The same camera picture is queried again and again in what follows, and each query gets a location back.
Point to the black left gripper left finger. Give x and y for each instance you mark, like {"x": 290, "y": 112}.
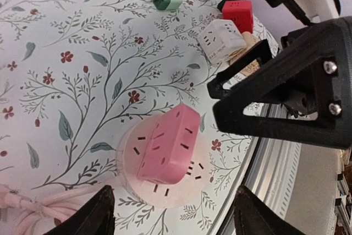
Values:
{"x": 94, "y": 217}

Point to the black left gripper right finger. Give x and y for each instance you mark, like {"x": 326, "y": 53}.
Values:
{"x": 252, "y": 216}

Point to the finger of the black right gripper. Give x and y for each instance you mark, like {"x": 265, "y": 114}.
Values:
{"x": 259, "y": 53}
{"x": 311, "y": 75}

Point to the white cube adapter red flower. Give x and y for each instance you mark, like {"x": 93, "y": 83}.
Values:
{"x": 220, "y": 40}

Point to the red cube socket adapter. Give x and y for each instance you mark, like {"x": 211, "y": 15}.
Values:
{"x": 240, "y": 13}

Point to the pink plug adapter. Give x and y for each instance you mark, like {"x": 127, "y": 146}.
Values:
{"x": 170, "y": 147}

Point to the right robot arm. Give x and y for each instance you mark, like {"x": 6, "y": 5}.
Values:
{"x": 317, "y": 11}

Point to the floral patterned table mat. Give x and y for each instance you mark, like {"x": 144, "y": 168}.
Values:
{"x": 77, "y": 74}

